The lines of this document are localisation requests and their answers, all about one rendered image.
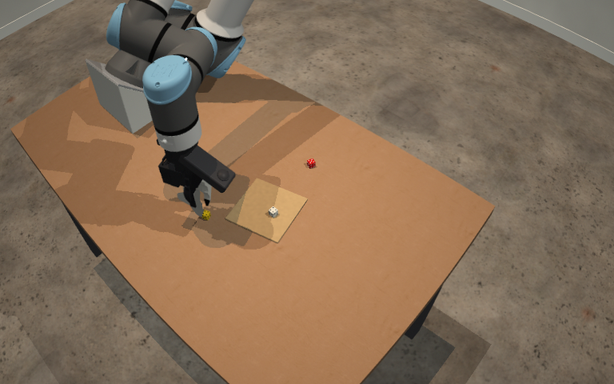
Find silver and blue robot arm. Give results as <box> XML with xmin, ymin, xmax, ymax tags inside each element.
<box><xmin>105</xmin><ymin>0</ymin><xmax>254</xmax><ymax>193</ymax></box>

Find tan square mat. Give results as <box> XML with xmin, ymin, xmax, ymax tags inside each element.
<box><xmin>225</xmin><ymin>178</ymin><xmax>308</xmax><ymax>243</ymax></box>

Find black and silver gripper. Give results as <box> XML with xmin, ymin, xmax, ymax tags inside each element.
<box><xmin>158</xmin><ymin>142</ymin><xmax>212</xmax><ymax>217</ymax></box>

